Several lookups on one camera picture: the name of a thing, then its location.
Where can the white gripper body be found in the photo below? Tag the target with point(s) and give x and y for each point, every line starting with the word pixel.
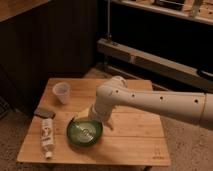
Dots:
pixel 102 115

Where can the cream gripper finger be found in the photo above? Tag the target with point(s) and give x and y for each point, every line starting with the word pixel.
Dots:
pixel 109 125
pixel 81 117

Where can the green ceramic bowl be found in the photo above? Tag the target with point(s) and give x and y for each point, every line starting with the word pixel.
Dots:
pixel 83 133

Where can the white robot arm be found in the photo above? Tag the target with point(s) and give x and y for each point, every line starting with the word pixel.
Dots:
pixel 188 107

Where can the white tube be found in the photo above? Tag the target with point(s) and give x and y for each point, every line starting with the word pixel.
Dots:
pixel 47 138

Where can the wooden bench beam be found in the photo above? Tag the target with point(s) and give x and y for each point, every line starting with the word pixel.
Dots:
pixel 159 65

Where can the metal vertical pole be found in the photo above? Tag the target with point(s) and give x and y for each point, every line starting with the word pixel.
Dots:
pixel 108 20

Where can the wooden shelf with items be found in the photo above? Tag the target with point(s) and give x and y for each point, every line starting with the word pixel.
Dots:
pixel 194 10

